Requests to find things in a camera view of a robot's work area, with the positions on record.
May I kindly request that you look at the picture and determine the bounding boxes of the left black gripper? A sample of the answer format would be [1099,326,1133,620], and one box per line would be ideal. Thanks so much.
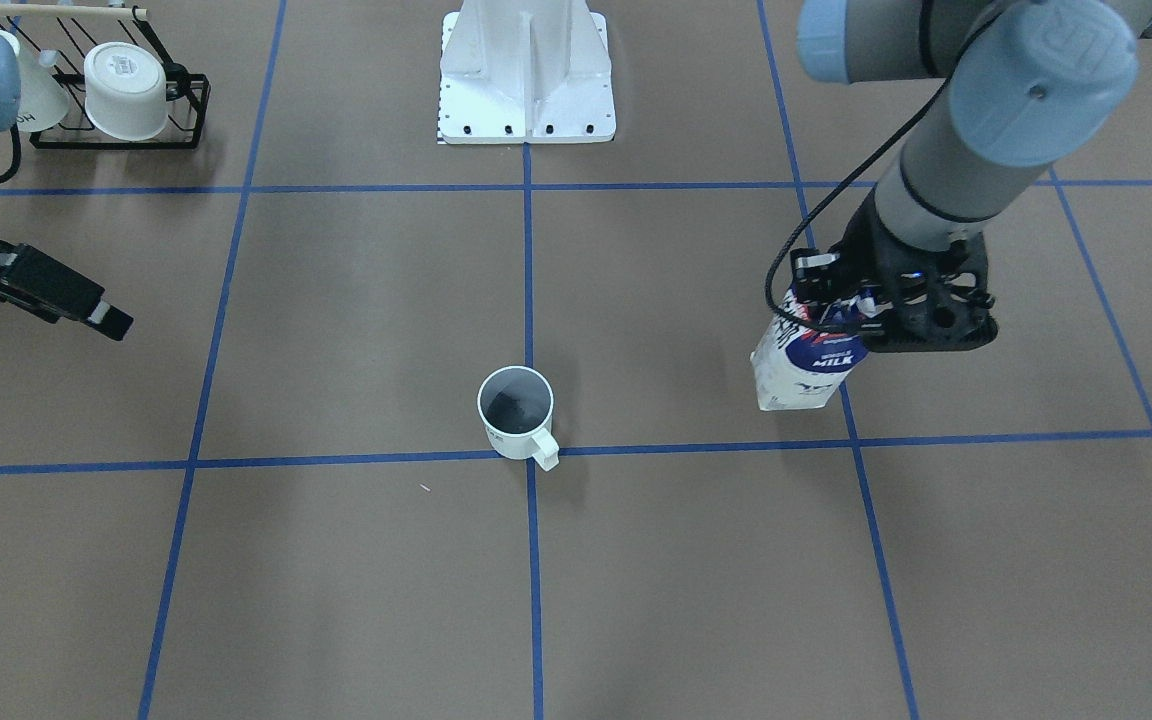
[790,199,998,354]

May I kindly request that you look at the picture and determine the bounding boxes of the black wire cup rack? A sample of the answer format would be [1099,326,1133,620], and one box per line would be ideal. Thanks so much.
[0,1,211,150]

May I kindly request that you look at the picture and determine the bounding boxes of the white mug with handle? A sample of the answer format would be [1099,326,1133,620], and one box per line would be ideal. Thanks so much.
[476,365,561,471]

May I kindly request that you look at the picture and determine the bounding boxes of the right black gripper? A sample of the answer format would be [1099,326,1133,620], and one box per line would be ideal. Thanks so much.
[0,241,134,342]

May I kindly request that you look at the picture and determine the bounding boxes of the blue white milk carton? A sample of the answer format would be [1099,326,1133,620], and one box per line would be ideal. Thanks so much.
[750,283,877,414]

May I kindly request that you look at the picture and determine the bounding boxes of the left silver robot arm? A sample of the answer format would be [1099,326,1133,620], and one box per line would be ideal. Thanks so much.
[776,1,1152,353]

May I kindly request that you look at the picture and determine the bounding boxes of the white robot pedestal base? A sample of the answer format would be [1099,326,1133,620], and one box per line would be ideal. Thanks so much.
[435,1,617,145]

